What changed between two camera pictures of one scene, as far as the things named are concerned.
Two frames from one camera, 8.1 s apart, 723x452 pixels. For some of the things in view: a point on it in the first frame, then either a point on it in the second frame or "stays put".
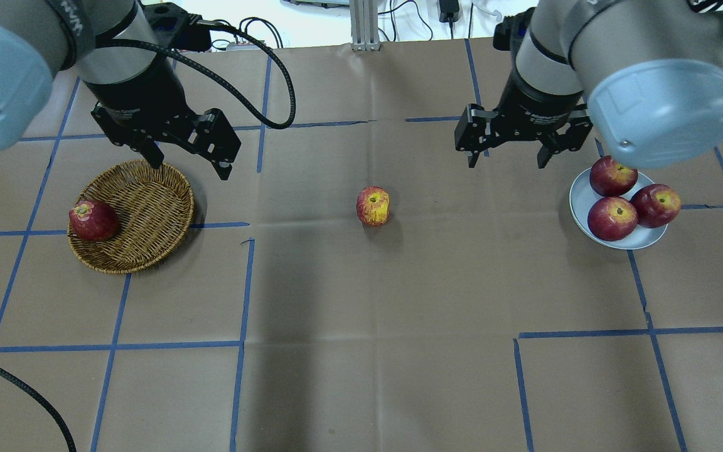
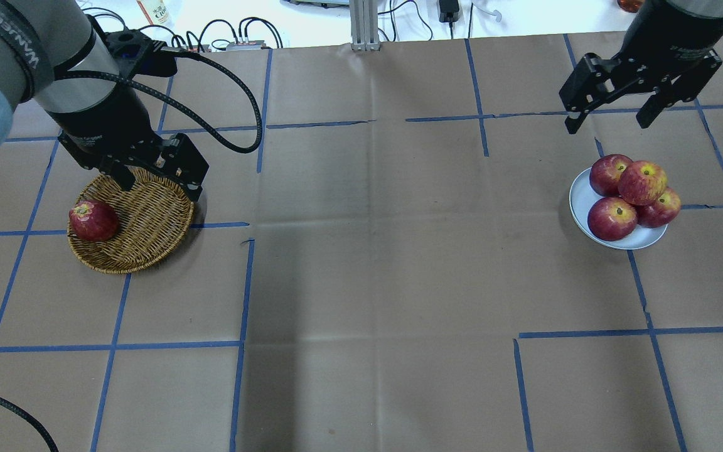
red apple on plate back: x=609 y=179 stays put
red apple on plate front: x=612 y=218 stays put
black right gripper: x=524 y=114 -> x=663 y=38
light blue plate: x=582 y=196 stays put
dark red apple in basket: x=93 y=221 stays put
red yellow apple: x=373 y=205 -> x=641 y=182
